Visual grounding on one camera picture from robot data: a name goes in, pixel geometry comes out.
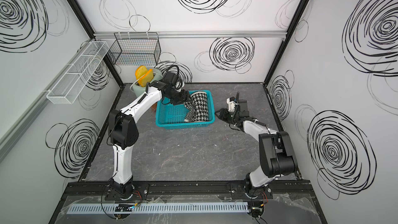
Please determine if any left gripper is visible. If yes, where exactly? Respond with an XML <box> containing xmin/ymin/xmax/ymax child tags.
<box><xmin>166</xmin><ymin>89</ymin><xmax>193</xmax><ymax>106</ymax></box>

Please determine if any teal plastic basket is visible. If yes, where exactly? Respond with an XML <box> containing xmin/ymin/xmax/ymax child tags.
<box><xmin>155</xmin><ymin>90</ymin><xmax>215</xmax><ymax>130</ymax></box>

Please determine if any black white patterned scarf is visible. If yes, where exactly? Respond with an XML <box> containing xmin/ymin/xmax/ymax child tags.
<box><xmin>184</xmin><ymin>91</ymin><xmax>209</xmax><ymax>122</ymax></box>

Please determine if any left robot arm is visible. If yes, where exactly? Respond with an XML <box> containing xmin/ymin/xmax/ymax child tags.
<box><xmin>107</xmin><ymin>65</ymin><xmax>192</xmax><ymax>200</ymax></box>

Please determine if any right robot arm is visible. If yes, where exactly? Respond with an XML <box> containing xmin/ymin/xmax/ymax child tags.
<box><xmin>215</xmin><ymin>93</ymin><xmax>299</xmax><ymax>192</ymax></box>

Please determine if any yellow toast slice front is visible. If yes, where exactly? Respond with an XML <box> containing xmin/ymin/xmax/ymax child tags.
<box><xmin>138</xmin><ymin>69</ymin><xmax>154</xmax><ymax>87</ymax></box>

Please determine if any yellow toast slice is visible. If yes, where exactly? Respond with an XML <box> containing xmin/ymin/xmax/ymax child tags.
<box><xmin>135</xmin><ymin>65</ymin><xmax>148</xmax><ymax>79</ymax></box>
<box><xmin>138</xmin><ymin>69</ymin><xmax>154</xmax><ymax>87</ymax></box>

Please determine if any mint green toaster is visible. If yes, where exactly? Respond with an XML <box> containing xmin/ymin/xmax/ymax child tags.
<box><xmin>129</xmin><ymin>68</ymin><xmax>163</xmax><ymax>97</ymax></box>

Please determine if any yellow toast slice rear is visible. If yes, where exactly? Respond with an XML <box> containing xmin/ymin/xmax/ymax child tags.
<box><xmin>135</xmin><ymin>65</ymin><xmax>148</xmax><ymax>79</ymax></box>

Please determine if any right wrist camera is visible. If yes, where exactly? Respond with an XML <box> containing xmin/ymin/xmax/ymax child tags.
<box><xmin>227</xmin><ymin>97</ymin><xmax>239</xmax><ymax>113</ymax></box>

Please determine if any black wire wall basket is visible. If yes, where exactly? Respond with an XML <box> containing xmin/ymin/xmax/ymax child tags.
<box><xmin>108</xmin><ymin>32</ymin><xmax>161</xmax><ymax>67</ymax></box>

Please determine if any grey slotted cable duct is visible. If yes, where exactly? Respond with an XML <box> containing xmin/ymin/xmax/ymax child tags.
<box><xmin>66</xmin><ymin>202</ymin><xmax>249</xmax><ymax>215</ymax></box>

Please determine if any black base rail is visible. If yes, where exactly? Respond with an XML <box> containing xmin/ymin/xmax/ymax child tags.
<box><xmin>61</xmin><ymin>180</ymin><xmax>315</xmax><ymax>201</ymax></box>

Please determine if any white wire wall shelf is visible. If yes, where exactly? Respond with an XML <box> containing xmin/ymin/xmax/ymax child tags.
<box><xmin>46</xmin><ymin>41</ymin><xmax>110</xmax><ymax>104</ymax></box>

